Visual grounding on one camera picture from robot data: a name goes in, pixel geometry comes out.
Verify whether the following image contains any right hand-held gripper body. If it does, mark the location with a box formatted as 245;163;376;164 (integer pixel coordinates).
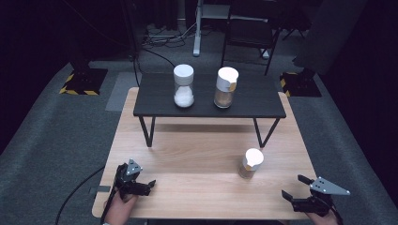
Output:
290;175;351;218

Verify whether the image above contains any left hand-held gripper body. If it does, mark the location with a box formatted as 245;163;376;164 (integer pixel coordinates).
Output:
112;158;151;199

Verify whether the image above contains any black raised shelf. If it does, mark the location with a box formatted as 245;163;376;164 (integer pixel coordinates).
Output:
132;73;287;149

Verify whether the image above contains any glass jar of white powder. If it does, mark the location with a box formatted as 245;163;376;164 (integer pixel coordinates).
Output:
173;64;195;109

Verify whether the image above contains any glass spice jar white lid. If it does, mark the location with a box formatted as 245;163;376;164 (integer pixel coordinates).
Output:
237;147;265;180
213;66;240;110

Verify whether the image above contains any person's right hand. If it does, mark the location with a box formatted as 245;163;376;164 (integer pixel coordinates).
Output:
304;209;341;225

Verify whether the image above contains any person's left hand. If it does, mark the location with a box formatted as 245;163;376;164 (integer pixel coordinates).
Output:
103;190;139;225

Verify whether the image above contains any grey tape strip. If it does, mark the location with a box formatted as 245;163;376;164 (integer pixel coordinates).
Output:
88;185;112;193

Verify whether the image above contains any black stand base hazard tape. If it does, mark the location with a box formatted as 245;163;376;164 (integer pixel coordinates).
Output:
279;67;323;98
58;67;109;97

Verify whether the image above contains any black stand pole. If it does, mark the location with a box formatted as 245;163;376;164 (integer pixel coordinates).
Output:
120;0;141;62

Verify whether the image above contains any black chair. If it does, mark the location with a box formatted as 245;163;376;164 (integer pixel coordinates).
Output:
219;0;283;77

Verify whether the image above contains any white desk leg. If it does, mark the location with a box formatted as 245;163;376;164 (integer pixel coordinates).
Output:
191;0;205;57

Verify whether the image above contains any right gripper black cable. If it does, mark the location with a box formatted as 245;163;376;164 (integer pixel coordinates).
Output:
328;200;344;225

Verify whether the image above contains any thin black floor cable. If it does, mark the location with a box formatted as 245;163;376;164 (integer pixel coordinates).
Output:
132;46;179;88

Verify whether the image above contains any bundle of floor cables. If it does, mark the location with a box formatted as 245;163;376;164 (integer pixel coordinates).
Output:
140;22;197;49

